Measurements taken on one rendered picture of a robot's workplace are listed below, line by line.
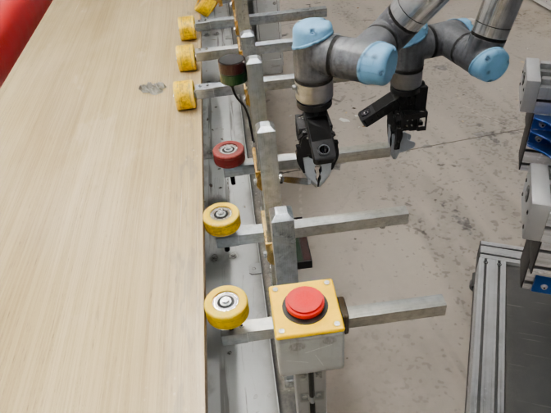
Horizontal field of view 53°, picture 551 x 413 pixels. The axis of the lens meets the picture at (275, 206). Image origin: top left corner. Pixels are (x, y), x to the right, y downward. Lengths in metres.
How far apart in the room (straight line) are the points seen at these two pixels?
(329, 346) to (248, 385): 0.68
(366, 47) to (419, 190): 1.77
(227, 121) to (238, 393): 1.14
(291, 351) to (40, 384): 0.54
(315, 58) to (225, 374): 0.70
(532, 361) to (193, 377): 1.19
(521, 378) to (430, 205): 1.07
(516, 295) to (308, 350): 1.50
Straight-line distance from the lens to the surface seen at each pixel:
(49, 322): 1.10
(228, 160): 1.37
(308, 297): 0.57
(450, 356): 2.08
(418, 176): 2.82
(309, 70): 1.06
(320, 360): 0.60
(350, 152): 1.44
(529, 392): 1.81
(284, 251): 0.86
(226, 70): 1.22
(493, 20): 1.26
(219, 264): 1.49
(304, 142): 1.14
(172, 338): 0.99
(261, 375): 1.26
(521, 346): 1.90
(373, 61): 1.00
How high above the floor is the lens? 1.67
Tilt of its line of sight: 39 degrees down
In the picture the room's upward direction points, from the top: 5 degrees counter-clockwise
